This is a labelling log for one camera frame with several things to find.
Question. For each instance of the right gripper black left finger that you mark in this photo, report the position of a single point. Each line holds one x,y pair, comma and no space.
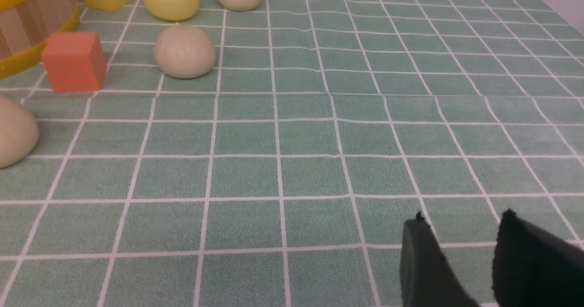
426,278

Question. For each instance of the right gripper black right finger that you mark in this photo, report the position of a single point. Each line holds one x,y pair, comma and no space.
534,268

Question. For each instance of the bamboo steamer tray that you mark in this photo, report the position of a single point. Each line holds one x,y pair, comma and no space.
25,27

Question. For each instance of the orange cube block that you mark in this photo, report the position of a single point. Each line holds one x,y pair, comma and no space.
75,62

